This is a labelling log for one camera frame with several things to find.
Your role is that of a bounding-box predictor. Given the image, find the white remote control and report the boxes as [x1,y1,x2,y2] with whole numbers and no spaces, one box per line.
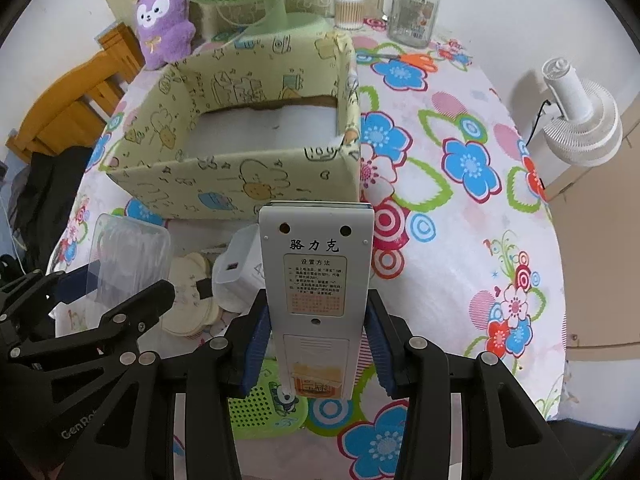
[258,200,374,400]

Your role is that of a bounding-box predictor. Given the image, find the black standing fan cable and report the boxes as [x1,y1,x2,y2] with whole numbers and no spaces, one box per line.
[524,97,554,148]

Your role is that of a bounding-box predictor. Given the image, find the white standing fan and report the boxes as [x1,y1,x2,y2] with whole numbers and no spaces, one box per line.
[534,56,624,184]

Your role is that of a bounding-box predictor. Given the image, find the patterned cardboard storage box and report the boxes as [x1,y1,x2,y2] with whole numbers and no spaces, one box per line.
[106,30,360,220]

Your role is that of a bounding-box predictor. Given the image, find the green panda speaker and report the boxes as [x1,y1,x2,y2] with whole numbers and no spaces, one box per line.
[228,359,308,440]

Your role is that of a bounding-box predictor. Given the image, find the white 45W charger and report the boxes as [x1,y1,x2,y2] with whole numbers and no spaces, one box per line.
[212,223,265,314]

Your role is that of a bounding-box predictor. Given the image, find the purple plush toy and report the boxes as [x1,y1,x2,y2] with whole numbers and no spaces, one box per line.
[134,0,196,70]

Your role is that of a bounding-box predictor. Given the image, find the clear plastic box of ties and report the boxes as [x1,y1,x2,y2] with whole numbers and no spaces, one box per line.
[84,214,172,328]

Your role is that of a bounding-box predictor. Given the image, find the floral tablecloth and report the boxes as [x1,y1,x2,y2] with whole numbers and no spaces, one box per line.
[49,18,566,479]

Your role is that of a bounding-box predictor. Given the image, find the black clothing on chair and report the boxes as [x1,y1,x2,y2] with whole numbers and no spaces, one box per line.
[9,146,92,272]

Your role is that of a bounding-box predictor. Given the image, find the cotton swab container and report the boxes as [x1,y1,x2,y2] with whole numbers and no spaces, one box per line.
[333,0,366,30]

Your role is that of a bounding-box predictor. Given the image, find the glass mason jar mug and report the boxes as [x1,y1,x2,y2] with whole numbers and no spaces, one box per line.
[378,0,440,49]

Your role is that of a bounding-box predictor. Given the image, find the wooden chair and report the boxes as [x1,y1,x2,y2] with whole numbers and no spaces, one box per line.
[6,23,143,162]

